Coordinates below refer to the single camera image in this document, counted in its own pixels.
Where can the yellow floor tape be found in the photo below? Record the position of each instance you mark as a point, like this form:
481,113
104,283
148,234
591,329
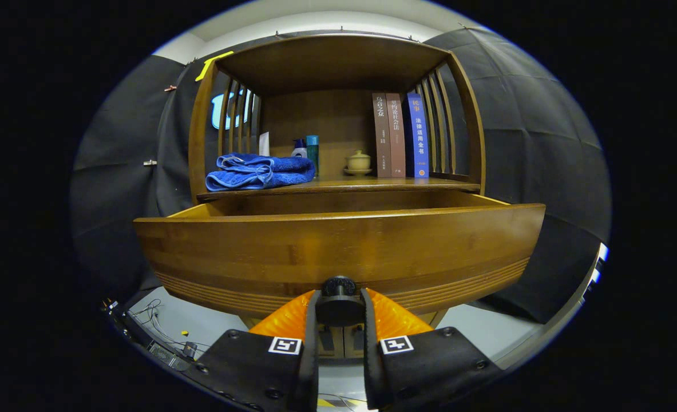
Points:
325,403

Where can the white panel with dark squares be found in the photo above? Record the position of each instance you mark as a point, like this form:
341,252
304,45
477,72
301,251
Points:
597,269

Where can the blue book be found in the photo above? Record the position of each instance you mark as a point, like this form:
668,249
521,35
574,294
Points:
418,137

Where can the black round drawer knob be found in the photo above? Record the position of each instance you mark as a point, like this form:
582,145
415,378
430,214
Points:
340,306

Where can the white bottle with blue cap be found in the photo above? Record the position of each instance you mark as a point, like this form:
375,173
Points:
299,151

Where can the teal bottle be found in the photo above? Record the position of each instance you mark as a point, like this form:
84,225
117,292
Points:
313,154

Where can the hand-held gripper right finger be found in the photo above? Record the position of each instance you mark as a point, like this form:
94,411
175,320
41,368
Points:
371,355

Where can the blue folded towel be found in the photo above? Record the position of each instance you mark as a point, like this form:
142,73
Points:
281,171

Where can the wooden cabinet door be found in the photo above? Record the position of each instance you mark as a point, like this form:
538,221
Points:
348,350
338,352

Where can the white tube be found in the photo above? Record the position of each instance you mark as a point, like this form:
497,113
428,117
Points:
264,144

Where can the wooden countertop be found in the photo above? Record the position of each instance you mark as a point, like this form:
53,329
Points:
361,183

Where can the beige lidded tea cup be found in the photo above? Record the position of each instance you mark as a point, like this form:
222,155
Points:
358,162

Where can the reddish brown book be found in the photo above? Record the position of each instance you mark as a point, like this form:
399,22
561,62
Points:
396,137

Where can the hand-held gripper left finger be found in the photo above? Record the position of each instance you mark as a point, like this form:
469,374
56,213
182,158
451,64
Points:
312,355

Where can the small grey device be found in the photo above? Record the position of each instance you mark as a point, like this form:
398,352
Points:
166,355

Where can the wooden cabinet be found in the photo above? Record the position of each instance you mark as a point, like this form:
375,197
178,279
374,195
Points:
338,63

